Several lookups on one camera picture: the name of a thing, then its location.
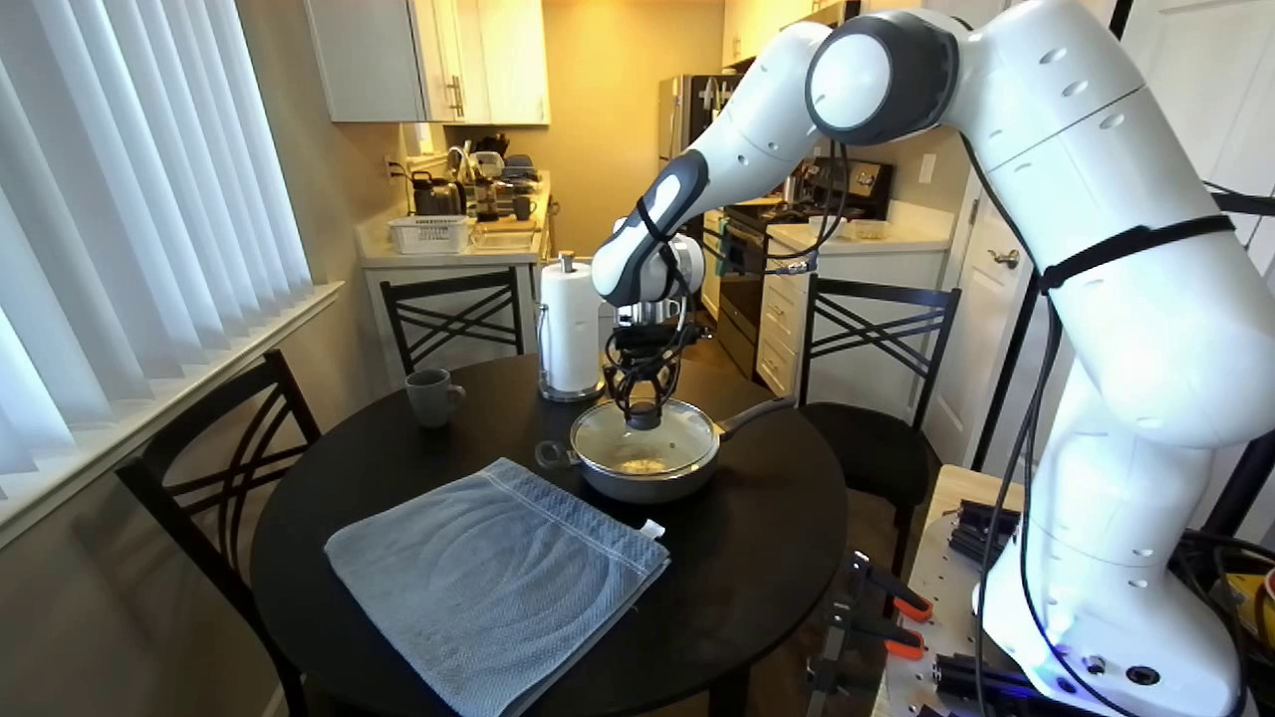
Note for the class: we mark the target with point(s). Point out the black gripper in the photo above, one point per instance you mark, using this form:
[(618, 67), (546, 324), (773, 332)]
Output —
[(647, 348)]

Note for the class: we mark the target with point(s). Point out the clear glass lid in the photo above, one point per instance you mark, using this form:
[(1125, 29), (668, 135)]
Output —
[(647, 447)]

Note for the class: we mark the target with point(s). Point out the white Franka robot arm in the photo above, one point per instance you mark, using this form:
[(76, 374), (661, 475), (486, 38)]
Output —
[(1141, 361)]

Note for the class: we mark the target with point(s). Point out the gray pan with cream interior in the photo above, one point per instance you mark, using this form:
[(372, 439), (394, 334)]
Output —
[(640, 482)]

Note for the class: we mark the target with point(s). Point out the gray mug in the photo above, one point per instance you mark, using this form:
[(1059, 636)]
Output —
[(429, 398)]

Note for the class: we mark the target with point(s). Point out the blue-gray dish towel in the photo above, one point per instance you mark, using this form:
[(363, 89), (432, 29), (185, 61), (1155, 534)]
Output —
[(490, 584)]

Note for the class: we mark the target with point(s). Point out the clear tub on counter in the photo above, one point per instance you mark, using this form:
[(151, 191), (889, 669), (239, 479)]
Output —
[(429, 232)]

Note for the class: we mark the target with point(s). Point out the black orange-tipped clamp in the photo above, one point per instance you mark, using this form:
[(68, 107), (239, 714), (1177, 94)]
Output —
[(882, 584), (870, 637)]

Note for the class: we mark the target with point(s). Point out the gray robot mounting platform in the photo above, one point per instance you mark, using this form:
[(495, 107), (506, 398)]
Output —
[(928, 559)]

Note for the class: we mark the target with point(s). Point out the black adapter block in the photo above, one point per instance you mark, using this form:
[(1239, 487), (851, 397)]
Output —
[(980, 532)]

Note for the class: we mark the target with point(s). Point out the white kitchen cabinets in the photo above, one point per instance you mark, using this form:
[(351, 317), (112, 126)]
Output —
[(425, 61)]

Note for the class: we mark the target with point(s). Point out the white vertical window blinds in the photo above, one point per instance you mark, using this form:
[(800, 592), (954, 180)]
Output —
[(143, 214)]

